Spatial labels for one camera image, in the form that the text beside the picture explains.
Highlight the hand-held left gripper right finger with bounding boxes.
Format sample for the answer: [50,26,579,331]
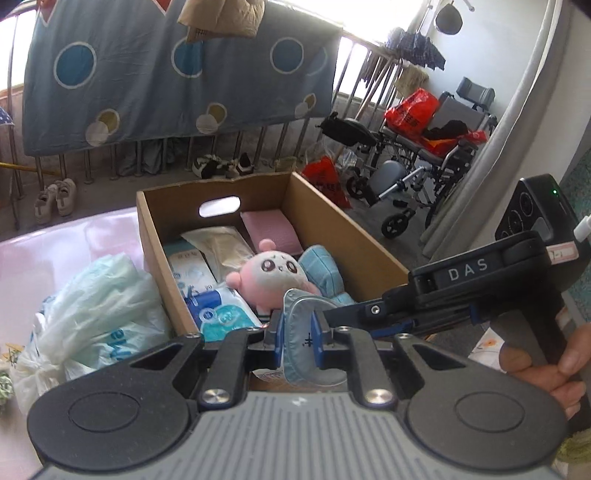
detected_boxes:
[310,313,465,411]

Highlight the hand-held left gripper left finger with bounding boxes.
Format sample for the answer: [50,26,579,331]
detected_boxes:
[129,310,284,411]

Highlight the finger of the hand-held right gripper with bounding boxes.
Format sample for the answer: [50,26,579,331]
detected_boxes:
[322,285,419,336]

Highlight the pale teal packet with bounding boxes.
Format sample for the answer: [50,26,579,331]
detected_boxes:
[281,287,352,387]

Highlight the teal white wipes pack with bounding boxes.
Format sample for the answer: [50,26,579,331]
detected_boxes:
[199,285,267,343]

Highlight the teal checked towel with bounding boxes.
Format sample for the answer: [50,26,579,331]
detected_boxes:
[298,244,357,308]

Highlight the pink plush toy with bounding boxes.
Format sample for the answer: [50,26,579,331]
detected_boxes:
[225,238,320,311]

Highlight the brown cardboard box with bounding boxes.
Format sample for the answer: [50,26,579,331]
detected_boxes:
[136,171,411,343]

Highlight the pink sponge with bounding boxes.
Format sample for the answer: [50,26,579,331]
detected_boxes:
[240,209,304,253]

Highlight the person's right hand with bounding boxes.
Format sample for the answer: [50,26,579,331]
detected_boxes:
[499,322,591,422]

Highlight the orange plastic bag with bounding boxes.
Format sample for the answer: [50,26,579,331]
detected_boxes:
[427,130,489,156]

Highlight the red plastic bag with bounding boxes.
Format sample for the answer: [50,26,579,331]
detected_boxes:
[302,155,352,209]
[384,88,440,136]

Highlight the grey wheelchair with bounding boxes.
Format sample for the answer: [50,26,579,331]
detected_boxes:
[383,76,500,228]

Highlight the grey white curtain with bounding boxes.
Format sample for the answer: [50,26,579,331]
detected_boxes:
[419,0,574,260]

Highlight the white plastic bag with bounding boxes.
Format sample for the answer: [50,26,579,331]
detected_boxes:
[9,252,175,417]

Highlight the black white sneaker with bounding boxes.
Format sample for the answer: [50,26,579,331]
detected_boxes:
[191,154,227,180]
[225,152,254,179]

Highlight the hanging dark plaid clothes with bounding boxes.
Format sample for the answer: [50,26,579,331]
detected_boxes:
[382,27,447,71]

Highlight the metal railing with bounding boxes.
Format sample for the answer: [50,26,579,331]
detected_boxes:
[0,0,402,232]

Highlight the blue circle-print blanket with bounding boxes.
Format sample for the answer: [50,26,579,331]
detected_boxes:
[21,0,345,157]

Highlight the yellow pole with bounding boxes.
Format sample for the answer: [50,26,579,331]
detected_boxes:
[0,161,41,177]

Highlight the hanging beige garment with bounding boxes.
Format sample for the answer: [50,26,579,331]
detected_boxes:
[177,0,267,44]

